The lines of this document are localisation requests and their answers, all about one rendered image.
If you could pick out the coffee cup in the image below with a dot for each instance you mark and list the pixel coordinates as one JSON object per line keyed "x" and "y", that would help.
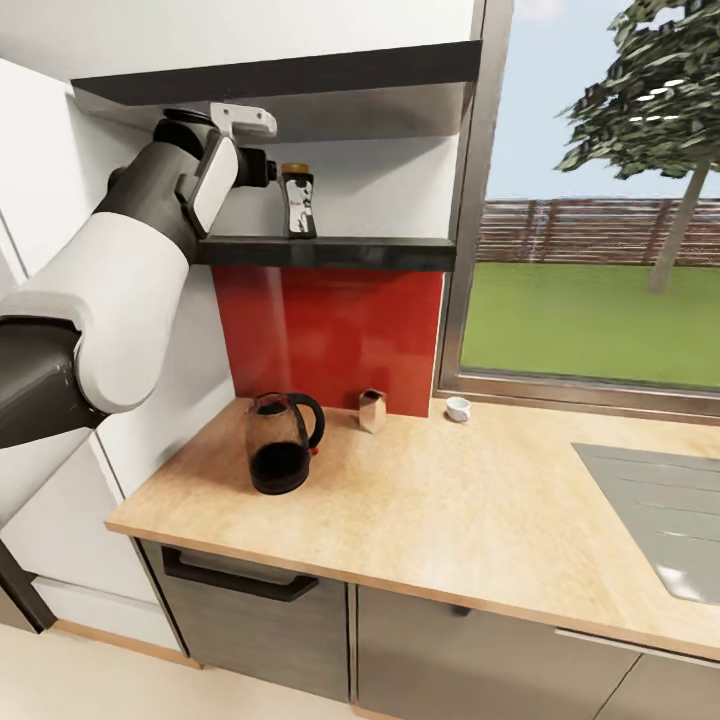
{"x": 457, "y": 408}

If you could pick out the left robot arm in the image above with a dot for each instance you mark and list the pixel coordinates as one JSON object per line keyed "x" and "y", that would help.
{"x": 86, "y": 336}

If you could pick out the electric kettle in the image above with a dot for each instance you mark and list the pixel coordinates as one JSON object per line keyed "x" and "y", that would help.
{"x": 278, "y": 447}

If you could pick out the bottle of coffee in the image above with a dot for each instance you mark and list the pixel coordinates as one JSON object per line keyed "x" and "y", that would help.
{"x": 297, "y": 185}

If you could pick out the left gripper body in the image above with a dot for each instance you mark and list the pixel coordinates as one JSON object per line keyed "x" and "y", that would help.
{"x": 252, "y": 168}

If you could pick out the water glass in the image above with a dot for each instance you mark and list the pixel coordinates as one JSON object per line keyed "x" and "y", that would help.
{"x": 372, "y": 411}

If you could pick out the fridge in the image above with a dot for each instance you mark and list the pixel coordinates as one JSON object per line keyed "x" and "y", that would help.
{"x": 55, "y": 163}

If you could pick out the drop in sink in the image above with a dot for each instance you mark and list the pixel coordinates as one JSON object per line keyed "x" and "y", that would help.
{"x": 670, "y": 504}

